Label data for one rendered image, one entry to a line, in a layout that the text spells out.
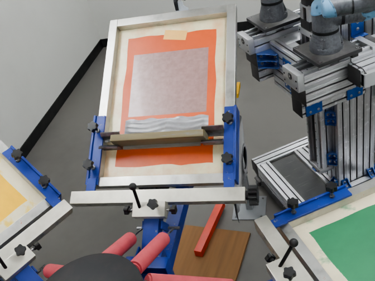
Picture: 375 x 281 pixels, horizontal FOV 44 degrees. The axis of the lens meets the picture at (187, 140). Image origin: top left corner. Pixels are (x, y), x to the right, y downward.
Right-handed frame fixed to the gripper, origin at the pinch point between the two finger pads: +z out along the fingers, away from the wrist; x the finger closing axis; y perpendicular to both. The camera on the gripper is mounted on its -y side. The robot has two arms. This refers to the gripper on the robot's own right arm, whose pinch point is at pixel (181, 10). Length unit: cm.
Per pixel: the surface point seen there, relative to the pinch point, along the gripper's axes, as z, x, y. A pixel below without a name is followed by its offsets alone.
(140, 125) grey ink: 5, -65, -11
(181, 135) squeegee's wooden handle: -3, -77, 10
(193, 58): -2.6, -36.3, 10.4
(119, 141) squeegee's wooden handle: -1, -77, -16
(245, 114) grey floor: 180, 80, -1
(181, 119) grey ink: 4, -63, 7
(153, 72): -1.3, -40.9, -7.4
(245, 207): 146, -29, 9
